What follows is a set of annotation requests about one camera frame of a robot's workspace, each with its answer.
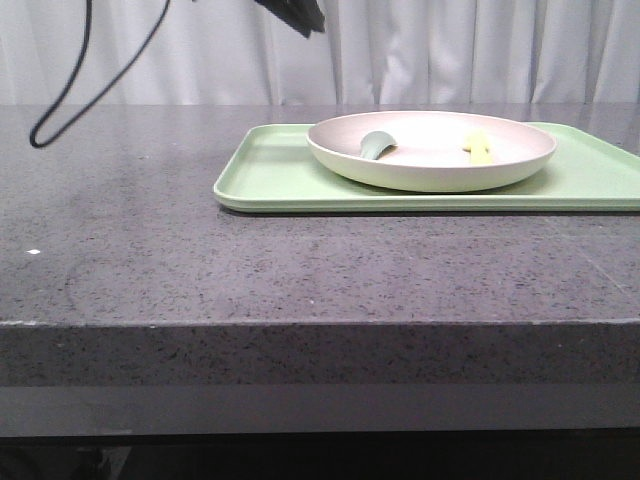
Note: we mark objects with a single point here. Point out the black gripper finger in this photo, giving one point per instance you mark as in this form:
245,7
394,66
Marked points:
303,16

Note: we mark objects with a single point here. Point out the beige round plate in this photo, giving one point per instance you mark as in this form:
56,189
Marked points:
429,155

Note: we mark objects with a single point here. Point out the yellow plastic fork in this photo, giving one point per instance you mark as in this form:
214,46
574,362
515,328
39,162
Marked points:
477,146

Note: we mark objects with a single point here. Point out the white curtain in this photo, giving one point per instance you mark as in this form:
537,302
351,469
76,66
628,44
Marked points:
372,52

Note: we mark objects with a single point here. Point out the light green tray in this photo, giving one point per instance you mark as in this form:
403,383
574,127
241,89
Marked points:
273,171

